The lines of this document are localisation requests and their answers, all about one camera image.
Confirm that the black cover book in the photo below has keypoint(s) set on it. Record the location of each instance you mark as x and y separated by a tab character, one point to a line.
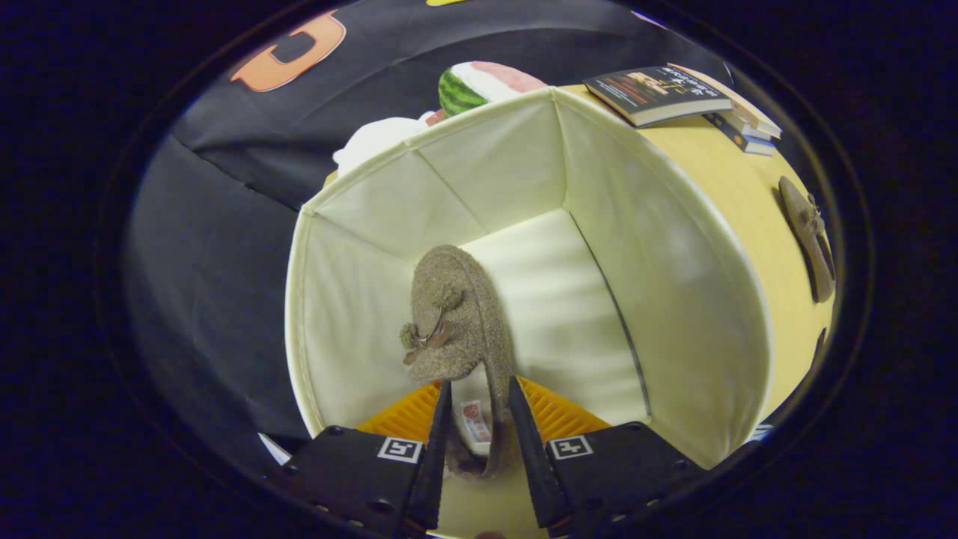
651	93

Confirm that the fabric storage box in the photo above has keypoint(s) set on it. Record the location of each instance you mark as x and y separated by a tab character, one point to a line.
673	299

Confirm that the white plush toy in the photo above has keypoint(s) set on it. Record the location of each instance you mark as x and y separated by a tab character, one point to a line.
374	142

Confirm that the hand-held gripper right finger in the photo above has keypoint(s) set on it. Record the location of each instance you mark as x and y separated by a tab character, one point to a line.
535	464

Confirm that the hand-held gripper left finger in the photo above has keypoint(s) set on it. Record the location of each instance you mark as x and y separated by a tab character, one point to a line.
438	464

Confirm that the beige cover book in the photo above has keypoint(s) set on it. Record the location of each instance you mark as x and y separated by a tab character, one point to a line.
748	116

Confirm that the blue cover book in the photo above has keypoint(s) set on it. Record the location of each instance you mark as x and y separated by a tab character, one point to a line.
748	142

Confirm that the watermelon slice plush toy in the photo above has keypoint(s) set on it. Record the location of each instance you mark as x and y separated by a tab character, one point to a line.
479	82

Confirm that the brown fuzzy shoe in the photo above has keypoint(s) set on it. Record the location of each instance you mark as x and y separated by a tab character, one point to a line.
456	329
808	232

